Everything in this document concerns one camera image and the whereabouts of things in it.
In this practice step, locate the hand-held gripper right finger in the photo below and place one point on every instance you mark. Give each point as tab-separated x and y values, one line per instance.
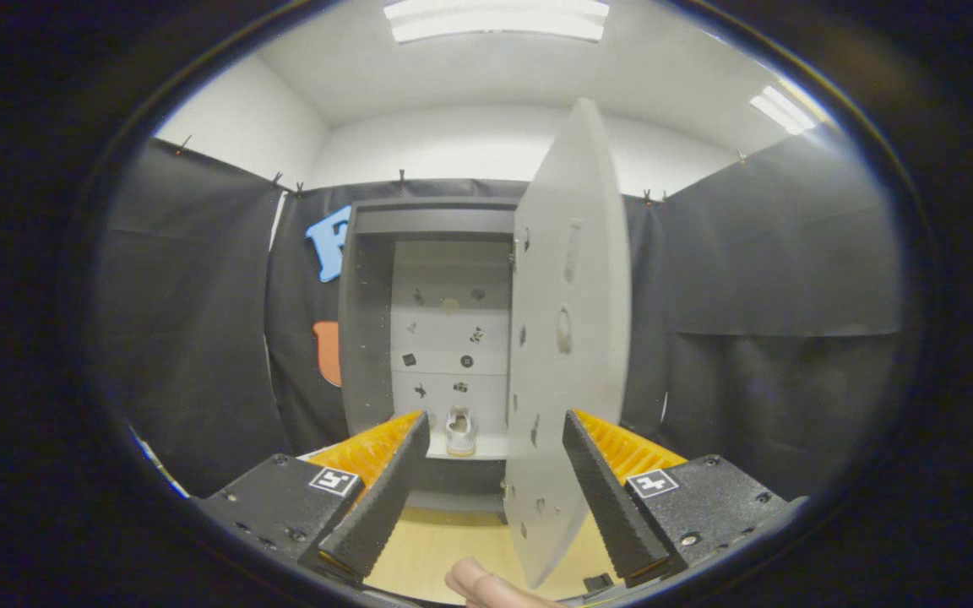
613	507

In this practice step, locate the grey shoe cabinet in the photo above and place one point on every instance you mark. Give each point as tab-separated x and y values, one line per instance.
364	338

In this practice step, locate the white yellow-soled shoe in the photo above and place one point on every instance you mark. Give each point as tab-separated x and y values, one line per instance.
459	431

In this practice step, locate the long fluorescent ceiling light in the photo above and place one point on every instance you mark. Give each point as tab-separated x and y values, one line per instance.
495	21

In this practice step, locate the black backdrop cloth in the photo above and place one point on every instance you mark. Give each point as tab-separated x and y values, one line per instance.
191	338

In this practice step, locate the small fluorescent ceiling light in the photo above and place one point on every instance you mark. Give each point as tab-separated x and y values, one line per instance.
782	110

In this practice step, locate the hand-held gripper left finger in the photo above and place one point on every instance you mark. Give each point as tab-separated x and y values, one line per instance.
389	502

